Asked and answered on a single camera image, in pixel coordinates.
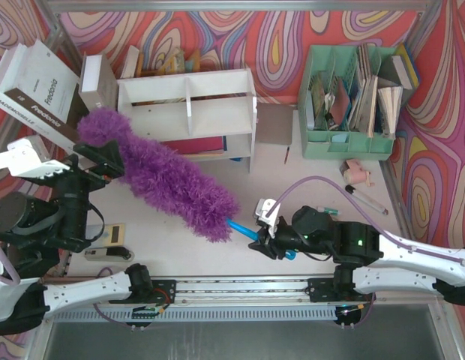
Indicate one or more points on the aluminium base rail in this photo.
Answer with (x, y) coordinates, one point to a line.
(226, 300)

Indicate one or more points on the small yellow book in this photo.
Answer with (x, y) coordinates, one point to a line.
(114, 235)

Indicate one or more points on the white marker pen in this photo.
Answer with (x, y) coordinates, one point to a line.
(364, 198)

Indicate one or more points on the books behind shelf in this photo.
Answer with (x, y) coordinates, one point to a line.
(175, 63)

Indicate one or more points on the white Mademoiselle book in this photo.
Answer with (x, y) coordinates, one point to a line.
(11, 67)

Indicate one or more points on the grey notebook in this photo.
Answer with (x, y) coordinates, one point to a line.
(274, 124)

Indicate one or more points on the brown pencil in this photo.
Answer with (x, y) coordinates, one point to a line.
(286, 155)

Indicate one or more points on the taupe Lonely City book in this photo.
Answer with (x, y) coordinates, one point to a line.
(98, 86)

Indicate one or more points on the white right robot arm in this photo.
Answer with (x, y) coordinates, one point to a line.
(366, 261)

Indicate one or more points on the brown Fredonia book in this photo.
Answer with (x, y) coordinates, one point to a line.
(50, 90)

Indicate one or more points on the purple fluffy duster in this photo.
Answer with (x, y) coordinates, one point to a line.
(165, 179)

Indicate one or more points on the white wooden bookshelf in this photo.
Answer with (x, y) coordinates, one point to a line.
(200, 105)

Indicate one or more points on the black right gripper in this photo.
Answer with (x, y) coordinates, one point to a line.
(268, 240)

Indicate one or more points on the green white glue stick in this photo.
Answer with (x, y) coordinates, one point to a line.
(329, 211)

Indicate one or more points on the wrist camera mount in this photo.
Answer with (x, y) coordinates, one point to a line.
(266, 214)
(28, 158)

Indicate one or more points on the green file organizer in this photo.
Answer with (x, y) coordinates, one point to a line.
(346, 110)

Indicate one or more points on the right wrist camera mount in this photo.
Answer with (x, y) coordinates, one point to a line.
(266, 214)

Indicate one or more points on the pink pig figurine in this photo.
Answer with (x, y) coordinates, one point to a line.
(354, 173)

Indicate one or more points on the white black stapler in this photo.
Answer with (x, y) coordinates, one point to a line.
(109, 254)

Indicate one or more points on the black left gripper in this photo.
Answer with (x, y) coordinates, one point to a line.
(87, 172)

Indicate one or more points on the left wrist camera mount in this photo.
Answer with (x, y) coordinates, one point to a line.
(28, 158)

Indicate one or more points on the grey book in organizer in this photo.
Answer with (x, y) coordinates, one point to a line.
(399, 67)

